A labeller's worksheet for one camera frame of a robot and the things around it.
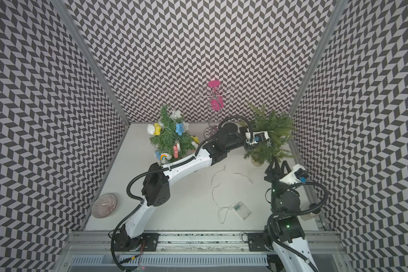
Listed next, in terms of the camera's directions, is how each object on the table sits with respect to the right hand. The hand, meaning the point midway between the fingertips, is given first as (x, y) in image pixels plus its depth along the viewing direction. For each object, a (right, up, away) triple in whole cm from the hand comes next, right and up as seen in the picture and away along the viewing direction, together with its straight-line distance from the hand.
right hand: (276, 161), depth 69 cm
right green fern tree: (+2, +14, +2) cm, 14 cm away
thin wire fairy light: (-12, -26, +13) cm, 31 cm away
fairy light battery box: (-16, -25, +13) cm, 33 cm away
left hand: (-4, +13, +4) cm, 14 cm away
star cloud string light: (-52, +13, +3) cm, 53 cm away
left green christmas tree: (-44, +9, +6) cm, 45 cm away
